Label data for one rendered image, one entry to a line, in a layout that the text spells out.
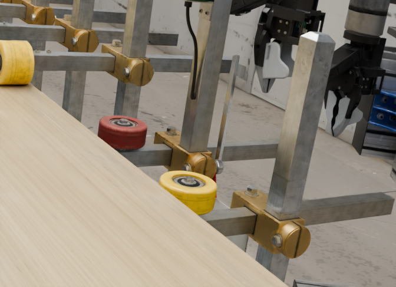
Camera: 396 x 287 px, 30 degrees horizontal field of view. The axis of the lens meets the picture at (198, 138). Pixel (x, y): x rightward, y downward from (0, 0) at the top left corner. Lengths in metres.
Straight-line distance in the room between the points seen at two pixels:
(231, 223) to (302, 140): 0.16
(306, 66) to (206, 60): 0.25
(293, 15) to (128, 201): 0.44
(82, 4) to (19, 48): 0.31
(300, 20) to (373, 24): 0.30
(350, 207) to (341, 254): 1.92
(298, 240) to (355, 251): 2.13
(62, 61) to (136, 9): 0.17
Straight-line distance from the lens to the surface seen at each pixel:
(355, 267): 3.05
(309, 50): 1.01
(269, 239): 1.08
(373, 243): 3.32
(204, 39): 1.20
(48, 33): 1.67
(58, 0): 2.21
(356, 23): 1.46
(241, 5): 1.26
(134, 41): 1.42
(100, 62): 1.45
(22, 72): 1.37
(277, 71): 1.23
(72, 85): 1.67
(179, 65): 1.54
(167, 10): 6.52
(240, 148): 1.36
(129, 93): 1.45
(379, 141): 1.94
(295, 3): 1.22
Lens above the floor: 1.27
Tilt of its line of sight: 17 degrees down
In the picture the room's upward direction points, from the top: 9 degrees clockwise
